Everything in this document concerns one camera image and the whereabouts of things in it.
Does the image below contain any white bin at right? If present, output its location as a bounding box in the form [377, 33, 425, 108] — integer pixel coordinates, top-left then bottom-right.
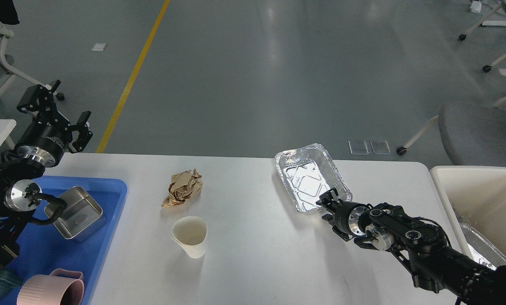
[430, 166, 506, 259]

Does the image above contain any pink HOME mug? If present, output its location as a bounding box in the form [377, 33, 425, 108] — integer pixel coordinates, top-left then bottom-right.
[16, 268, 85, 305]

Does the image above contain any small stainless steel tray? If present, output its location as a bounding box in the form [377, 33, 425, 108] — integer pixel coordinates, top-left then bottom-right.
[53, 186, 106, 243]

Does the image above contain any blue plastic tray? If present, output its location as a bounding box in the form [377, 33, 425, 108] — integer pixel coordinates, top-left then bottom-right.
[7, 176, 127, 305]

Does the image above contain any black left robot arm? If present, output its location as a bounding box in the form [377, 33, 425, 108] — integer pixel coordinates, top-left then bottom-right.
[0, 80, 93, 272]

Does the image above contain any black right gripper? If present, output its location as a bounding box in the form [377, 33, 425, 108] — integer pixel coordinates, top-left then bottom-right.
[315, 189, 372, 241]

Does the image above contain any grey office chair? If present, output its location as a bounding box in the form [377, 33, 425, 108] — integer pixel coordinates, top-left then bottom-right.
[396, 102, 506, 167]

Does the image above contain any white paper cup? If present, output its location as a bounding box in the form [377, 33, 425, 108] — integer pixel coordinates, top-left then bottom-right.
[170, 216, 207, 259]

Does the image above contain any brown paper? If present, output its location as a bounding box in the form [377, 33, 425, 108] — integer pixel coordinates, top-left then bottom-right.
[160, 169, 204, 207]

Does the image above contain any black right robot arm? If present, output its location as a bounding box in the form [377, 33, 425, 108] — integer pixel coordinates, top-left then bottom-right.
[316, 189, 506, 305]

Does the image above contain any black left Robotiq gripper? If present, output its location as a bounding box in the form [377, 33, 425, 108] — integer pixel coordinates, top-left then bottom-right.
[15, 80, 93, 167]

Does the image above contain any aluminium foil tray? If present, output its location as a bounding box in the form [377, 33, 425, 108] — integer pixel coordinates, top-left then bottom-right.
[274, 143, 353, 213]

